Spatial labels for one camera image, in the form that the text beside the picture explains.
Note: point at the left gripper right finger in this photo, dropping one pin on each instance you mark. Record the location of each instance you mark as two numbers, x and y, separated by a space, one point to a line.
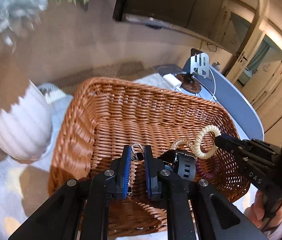
195 210

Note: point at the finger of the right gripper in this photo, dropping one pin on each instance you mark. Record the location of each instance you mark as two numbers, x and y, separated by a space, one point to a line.
229 144

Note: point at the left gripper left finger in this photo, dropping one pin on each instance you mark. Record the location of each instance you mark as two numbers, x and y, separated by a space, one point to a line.
79 208

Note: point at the black smart watch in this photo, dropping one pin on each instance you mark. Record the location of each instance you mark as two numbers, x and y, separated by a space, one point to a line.
181 162

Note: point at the person's right hand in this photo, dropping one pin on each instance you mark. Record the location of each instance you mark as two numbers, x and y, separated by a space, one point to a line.
256 212

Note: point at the wooden door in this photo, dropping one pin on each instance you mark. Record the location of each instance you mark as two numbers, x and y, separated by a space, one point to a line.
256 43

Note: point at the white ribbed ceramic vase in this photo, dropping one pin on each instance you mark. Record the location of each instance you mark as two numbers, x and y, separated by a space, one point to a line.
26 129

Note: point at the white phone stand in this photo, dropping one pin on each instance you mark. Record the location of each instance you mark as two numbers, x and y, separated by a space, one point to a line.
196 65

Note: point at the brown wicker basket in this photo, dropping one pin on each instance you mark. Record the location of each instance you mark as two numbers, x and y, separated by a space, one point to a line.
106 114

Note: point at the black flat screen television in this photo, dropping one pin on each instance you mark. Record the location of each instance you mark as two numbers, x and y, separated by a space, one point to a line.
176 12

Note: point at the white charger with cable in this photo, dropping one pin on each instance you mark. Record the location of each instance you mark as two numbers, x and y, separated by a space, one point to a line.
173 75

